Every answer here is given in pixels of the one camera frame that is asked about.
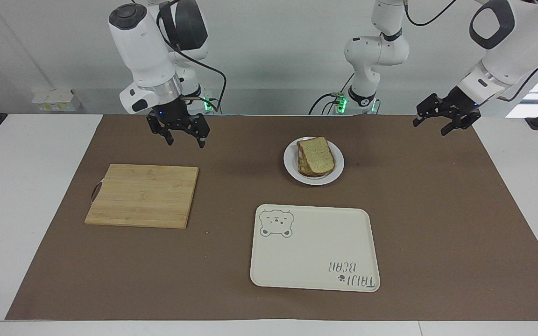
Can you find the white socket box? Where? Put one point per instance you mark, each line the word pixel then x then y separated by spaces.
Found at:
pixel 56 100

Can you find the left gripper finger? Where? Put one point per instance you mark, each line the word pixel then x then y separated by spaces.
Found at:
pixel 430 107
pixel 461 123

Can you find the white round plate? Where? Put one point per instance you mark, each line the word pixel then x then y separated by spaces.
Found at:
pixel 292 170

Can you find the sandwich base with filling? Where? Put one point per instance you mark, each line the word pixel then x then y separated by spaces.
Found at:
pixel 307 172

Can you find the sandwich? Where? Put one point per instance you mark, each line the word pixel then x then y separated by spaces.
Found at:
pixel 318 156

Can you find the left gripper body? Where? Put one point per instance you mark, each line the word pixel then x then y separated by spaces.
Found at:
pixel 460 105

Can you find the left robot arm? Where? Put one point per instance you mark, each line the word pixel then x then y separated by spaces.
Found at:
pixel 516 51

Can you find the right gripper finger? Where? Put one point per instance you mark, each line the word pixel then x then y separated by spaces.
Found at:
pixel 201 130
pixel 160 129

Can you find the wooden cutting board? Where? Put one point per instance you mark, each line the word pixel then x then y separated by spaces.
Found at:
pixel 143 196

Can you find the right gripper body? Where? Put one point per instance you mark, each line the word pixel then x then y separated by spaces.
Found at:
pixel 170 114

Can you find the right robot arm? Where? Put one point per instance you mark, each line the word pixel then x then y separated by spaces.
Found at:
pixel 140 46

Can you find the cream tray with bear print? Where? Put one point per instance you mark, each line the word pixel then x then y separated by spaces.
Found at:
pixel 313 252

